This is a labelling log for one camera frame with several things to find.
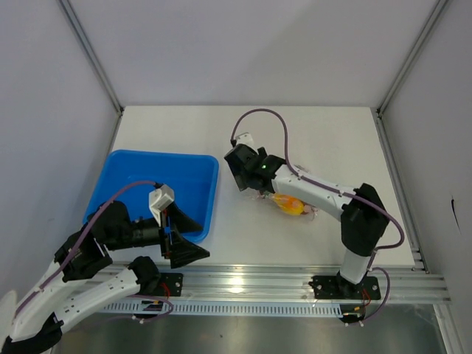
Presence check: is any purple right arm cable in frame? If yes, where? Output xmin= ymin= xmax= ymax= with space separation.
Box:
xmin=231 ymin=107 xmax=406 ymax=327

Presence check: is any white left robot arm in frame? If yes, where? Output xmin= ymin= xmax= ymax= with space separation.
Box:
xmin=1 ymin=201 xmax=210 ymax=353

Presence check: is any right aluminium frame post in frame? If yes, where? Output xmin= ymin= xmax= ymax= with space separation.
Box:
xmin=375 ymin=0 xmax=453 ymax=115

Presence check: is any clear pink zip top bag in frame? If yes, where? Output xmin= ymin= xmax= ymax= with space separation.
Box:
xmin=243 ymin=187 xmax=319 ymax=221

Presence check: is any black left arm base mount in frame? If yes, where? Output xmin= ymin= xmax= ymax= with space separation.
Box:
xmin=153 ymin=273 xmax=184 ymax=298

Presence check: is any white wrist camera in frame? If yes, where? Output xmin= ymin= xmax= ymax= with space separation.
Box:
xmin=230 ymin=132 xmax=255 ymax=150
xmin=148 ymin=184 xmax=175 ymax=226

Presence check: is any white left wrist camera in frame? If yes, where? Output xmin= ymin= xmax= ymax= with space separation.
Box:
xmin=148 ymin=184 xmax=175 ymax=226

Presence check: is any blue plastic bin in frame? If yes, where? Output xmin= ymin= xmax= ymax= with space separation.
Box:
xmin=83 ymin=150 xmax=219 ymax=243

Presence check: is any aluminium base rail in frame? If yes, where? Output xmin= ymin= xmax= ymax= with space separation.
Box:
xmin=157 ymin=264 xmax=451 ymax=305

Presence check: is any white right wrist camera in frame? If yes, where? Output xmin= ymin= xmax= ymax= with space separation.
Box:
xmin=230 ymin=132 xmax=255 ymax=150

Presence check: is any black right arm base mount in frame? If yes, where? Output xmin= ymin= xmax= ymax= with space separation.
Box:
xmin=308 ymin=274 xmax=381 ymax=300

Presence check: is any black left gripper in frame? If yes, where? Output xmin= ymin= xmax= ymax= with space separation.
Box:
xmin=106 ymin=201 xmax=211 ymax=266

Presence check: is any slotted white cable duct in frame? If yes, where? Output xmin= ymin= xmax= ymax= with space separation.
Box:
xmin=101 ymin=299 xmax=342 ymax=318

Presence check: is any orange yellow toy mango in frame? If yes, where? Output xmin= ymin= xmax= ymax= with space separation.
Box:
xmin=272 ymin=193 xmax=305 ymax=216

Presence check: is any left aluminium frame post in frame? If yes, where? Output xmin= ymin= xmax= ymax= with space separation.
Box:
xmin=57 ymin=0 xmax=125 ymax=115

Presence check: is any aluminium frame post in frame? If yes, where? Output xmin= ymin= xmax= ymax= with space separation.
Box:
xmin=375 ymin=0 xmax=453 ymax=115
xmin=57 ymin=0 xmax=125 ymax=115

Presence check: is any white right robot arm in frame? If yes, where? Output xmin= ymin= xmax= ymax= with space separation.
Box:
xmin=224 ymin=141 xmax=389 ymax=298

